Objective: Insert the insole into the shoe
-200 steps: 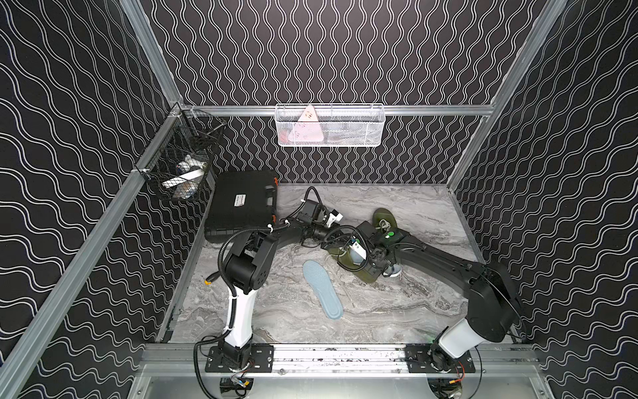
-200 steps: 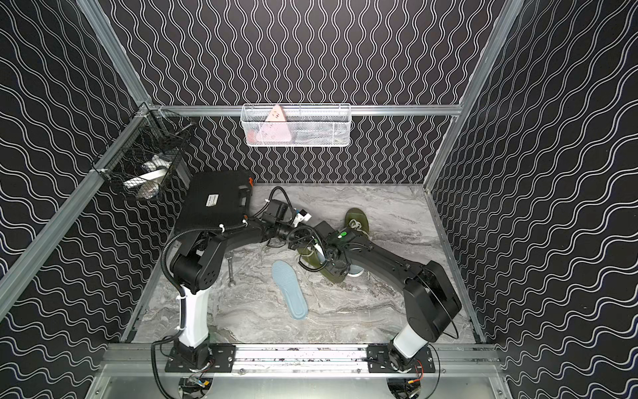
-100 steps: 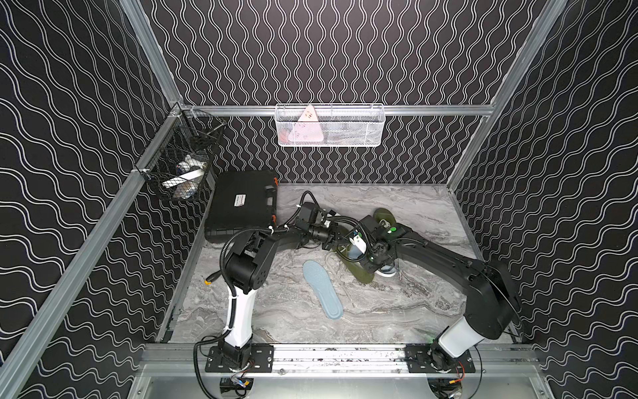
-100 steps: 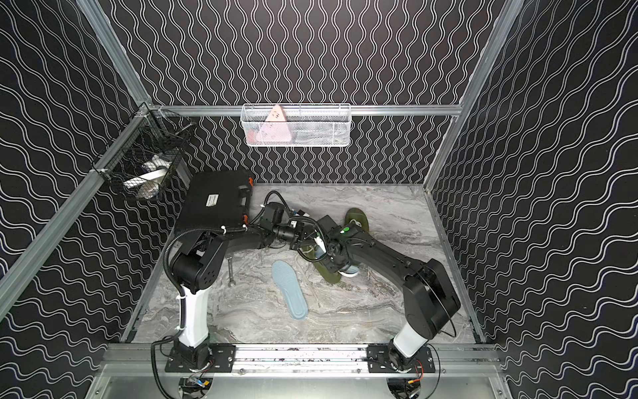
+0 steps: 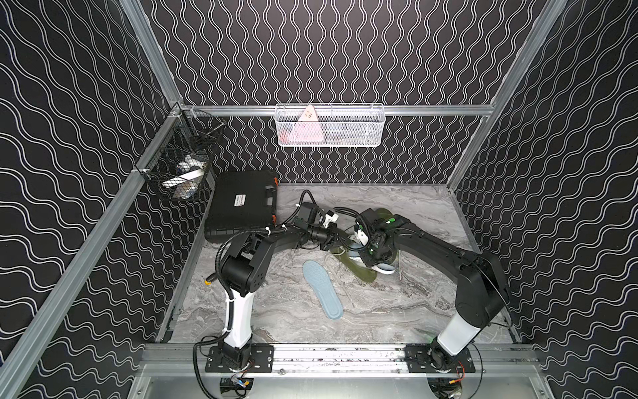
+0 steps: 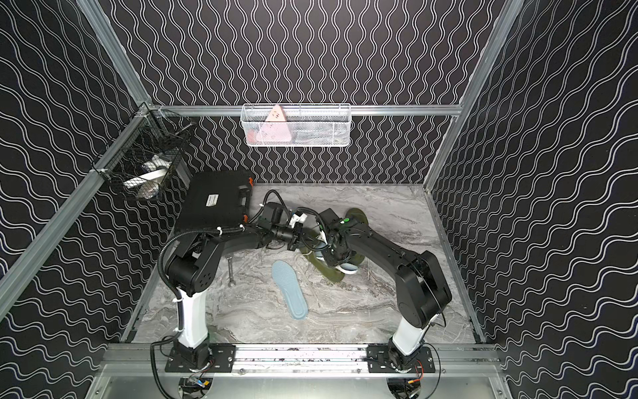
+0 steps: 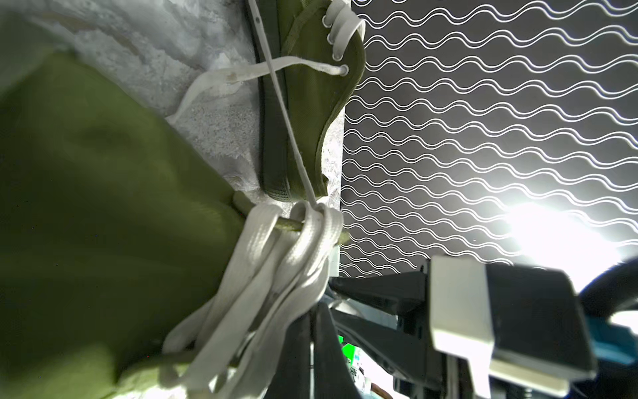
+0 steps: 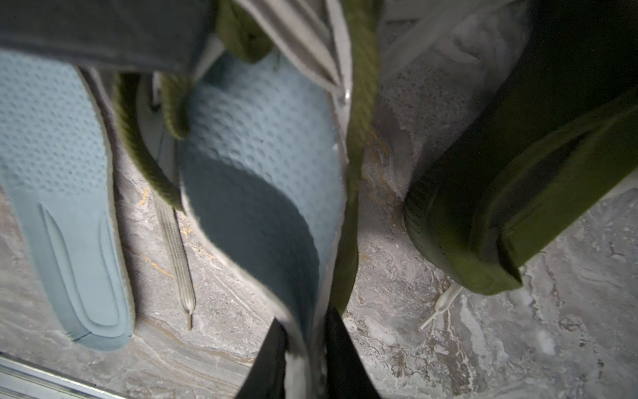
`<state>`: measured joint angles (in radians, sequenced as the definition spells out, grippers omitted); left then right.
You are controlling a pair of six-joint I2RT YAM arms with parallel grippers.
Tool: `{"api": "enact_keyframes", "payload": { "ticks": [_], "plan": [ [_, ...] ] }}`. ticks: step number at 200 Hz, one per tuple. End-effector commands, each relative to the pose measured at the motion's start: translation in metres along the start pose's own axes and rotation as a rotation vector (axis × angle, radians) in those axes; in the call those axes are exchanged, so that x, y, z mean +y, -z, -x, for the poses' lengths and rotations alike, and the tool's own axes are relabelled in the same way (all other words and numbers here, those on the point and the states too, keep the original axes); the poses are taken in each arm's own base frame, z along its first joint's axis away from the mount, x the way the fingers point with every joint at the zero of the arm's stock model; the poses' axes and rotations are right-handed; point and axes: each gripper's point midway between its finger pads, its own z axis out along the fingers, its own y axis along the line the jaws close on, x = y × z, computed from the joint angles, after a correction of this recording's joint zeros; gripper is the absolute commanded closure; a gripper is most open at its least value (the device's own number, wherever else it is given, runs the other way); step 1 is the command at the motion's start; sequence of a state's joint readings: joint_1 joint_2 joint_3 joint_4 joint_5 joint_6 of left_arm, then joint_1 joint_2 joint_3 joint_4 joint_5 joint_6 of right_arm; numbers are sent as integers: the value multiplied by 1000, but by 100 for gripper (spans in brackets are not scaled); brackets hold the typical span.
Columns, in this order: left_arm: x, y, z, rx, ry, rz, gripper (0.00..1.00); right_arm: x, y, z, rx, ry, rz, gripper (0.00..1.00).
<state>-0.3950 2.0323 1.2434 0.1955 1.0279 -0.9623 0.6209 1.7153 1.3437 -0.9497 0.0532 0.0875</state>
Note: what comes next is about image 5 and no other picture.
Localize light blue insole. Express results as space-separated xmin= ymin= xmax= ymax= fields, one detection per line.
xmin=302 ymin=260 xmax=344 ymax=320
xmin=347 ymin=245 xmax=396 ymax=275

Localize green shoe one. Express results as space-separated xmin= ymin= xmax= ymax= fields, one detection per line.
xmin=375 ymin=208 xmax=400 ymax=231
xmin=330 ymin=246 xmax=398 ymax=283

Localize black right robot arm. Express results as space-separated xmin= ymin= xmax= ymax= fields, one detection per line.
xmin=357 ymin=209 xmax=510 ymax=372

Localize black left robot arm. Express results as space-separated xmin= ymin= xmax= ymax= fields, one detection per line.
xmin=215 ymin=202 xmax=351 ymax=369

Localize black tool case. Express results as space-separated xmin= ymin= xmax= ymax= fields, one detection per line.
xmin=204 ymin=170 xmax=278 ymax=244

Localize pink triangle card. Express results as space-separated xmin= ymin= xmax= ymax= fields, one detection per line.
xmin=287 ymin=105 xmax=325 ymax=146

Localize white items in black basket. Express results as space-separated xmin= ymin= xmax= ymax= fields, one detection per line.
xmin=160 ymin=155 xmax=209 ymax=200

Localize white wire basket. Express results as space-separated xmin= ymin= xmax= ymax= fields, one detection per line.
xmin=273 ymin=103 xmax=386 ymax=148

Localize black wire basket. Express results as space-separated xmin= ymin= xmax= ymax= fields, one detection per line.
xmin=141 ymin=110 xmax=229 ymax=202

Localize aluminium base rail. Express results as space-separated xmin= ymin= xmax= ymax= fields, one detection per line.
xmin=137 ymin=343 xmax=541 ymax=378

